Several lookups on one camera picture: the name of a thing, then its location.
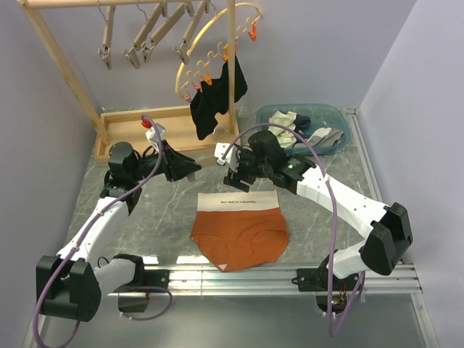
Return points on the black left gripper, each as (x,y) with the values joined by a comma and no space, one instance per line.
(176,166)

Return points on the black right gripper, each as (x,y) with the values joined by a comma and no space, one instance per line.
(233,179)

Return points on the orange and cream underwear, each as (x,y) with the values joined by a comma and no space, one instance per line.
(237,231)

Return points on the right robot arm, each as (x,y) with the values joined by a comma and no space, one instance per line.
(385,229)

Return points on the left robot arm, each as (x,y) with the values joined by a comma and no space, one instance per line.
(67,284)

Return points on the black underwear hanging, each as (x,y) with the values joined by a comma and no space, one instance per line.
(212,99)

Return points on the curved multi-clip hanger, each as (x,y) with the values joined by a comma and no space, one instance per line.
(203,73)

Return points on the wooden drying rack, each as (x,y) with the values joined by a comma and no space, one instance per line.
(79,103)

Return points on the navy garment in basket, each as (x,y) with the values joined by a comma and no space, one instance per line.
(302,124)

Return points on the teal plastic laundry basket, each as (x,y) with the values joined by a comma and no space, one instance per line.
(321,115)

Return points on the grey garment in basket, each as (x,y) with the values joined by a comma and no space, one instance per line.
(325,137)

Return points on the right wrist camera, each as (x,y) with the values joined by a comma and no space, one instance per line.
(225,156)

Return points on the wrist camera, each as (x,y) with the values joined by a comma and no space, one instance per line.
(153,136)
(225,156)

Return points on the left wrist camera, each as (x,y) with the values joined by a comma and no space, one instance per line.
(153,136)

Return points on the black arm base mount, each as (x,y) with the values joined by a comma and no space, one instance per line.
(316,280)

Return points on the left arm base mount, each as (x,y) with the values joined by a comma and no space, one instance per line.
(136,298)

